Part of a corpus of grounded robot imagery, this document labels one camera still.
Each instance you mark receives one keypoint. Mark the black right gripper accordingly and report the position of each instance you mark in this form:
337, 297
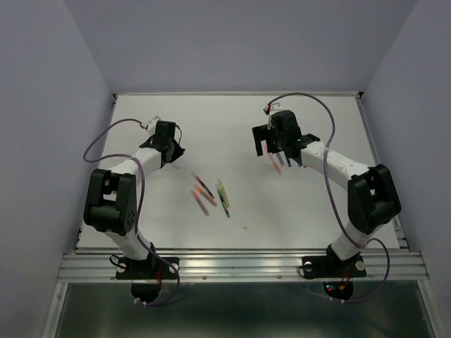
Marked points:
263, 132

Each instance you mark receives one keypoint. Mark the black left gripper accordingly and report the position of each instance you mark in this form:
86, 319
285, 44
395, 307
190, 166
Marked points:
177, 153

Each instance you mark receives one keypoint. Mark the pink highlighter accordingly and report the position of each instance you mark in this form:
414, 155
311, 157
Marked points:
200, 203

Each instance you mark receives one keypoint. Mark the dark red pen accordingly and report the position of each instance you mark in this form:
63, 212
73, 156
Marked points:
202, 184

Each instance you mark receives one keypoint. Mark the yellow highlighter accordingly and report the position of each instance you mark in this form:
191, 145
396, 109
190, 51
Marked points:
225, 197

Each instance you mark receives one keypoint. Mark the green pen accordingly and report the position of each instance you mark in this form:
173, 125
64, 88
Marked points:
222, 198

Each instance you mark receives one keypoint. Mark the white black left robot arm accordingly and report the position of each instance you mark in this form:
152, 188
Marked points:
115, 196

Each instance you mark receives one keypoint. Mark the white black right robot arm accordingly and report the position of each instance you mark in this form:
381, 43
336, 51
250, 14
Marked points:
372, 199

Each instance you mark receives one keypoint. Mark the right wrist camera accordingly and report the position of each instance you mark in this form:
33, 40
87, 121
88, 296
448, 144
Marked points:
273, 108

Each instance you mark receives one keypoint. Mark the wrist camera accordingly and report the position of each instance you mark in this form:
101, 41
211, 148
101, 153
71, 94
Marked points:
151, 125
273, 108

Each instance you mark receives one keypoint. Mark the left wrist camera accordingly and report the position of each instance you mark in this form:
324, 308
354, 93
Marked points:
151, 125

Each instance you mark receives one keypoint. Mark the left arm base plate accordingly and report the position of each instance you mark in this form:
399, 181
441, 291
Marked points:
149, 269

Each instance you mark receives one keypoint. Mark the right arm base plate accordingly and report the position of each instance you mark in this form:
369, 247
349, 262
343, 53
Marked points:
326, 267

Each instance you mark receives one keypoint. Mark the aluminium rail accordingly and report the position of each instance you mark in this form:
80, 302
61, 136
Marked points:
223, 266

